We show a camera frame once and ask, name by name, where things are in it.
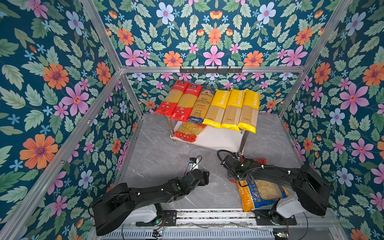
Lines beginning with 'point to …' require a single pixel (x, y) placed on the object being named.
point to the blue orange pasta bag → (256, 193)
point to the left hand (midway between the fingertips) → (208, 172)
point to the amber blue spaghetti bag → (201, 104)
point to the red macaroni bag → (187, 131)
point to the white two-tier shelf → (222, 138)
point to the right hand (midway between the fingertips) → (231, 175)
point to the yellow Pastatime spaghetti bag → (217, 108)
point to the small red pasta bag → (262, 161)
